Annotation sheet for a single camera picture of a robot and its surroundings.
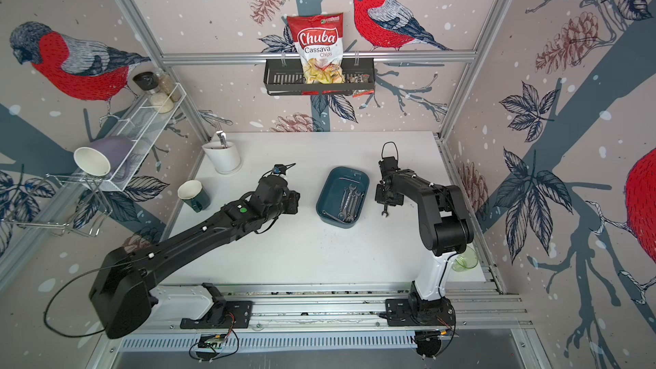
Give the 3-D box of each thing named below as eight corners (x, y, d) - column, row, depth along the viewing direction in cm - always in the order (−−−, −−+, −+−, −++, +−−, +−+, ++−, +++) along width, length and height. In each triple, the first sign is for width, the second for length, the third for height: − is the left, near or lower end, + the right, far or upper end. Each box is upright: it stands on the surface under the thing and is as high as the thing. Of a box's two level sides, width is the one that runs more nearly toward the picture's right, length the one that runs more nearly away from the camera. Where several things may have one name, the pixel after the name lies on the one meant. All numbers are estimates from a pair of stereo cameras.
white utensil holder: (212, 166, 112) (200, 147, 102) (228, 153, 117) (218, 134, 107) (230, 178, 108) (219, 159, 98) (246, 164, 113) (237, 145, 103)
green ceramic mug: (186, 204, 100) (173, 190, 92) (203, 190, 104) (192, 176, 96) (203, 219, 95) (191, 205, 88) (220, 204, 100) (209, 190, 92)
